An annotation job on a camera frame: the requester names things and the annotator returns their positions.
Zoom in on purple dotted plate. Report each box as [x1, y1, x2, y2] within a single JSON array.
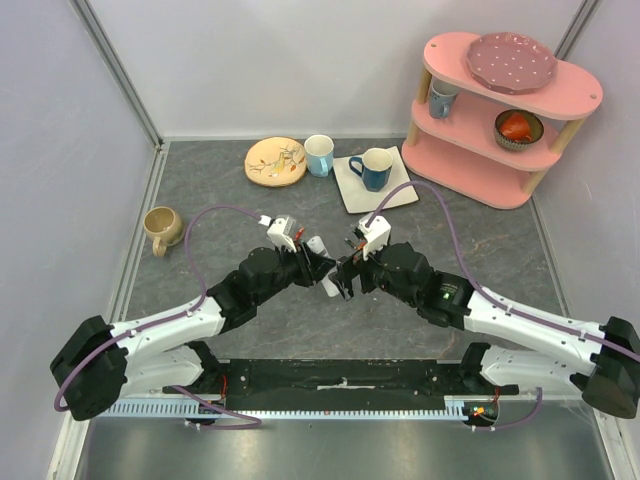
[[466, 32, 558, 95]]

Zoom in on white remote control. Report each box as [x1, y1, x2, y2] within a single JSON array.
[[306, 236, 340, 298]]

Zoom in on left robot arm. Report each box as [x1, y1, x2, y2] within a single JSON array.
[[50, 245, 336, 421]]

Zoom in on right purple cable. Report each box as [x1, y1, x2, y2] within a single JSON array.
[[359, 179, 640, 434]]

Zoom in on aluminium frame rail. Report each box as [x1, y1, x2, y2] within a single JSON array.
[[70, 0, 164, 150]]

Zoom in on beige floral plate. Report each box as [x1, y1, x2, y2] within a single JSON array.
[[244, 136, 307, 188]]

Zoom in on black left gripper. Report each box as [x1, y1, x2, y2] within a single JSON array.
[[254, 238, 336, 306]]

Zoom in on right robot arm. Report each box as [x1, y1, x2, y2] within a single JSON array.
[[329, 243, 639, 419]]

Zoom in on red cup in bowl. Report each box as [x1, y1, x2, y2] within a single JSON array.
[[499, 112, 532, 142]]

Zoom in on light blue mug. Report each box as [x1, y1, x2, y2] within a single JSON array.
[[304, 134, 334, 178]]

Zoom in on blue grey mug on shelf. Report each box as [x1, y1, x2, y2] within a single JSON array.
[[429, 79, 459, 119]]

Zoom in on dark blue mug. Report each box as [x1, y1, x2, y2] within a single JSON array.
[[348, 148, 394, 192]]

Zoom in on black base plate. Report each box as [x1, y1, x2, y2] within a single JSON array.
[[187, 359, 519, 396]]

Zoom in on dark patterned bowl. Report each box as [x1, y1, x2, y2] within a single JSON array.
[[494, 109, 544, 152]]

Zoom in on slotted cable duct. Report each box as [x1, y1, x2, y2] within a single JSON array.
[[92, 395, 501, 420]]

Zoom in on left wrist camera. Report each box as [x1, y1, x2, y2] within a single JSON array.
[[267, 215, 297, 252]]

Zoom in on beige mug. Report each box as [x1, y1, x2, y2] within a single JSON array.
[[143, 206, 186, 257]]

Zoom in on white square plate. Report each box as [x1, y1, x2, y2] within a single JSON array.
[[332, 145, 420, 215]]

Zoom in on pink three-tier shelf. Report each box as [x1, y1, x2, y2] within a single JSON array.
[[402, 32, 603, 209]]

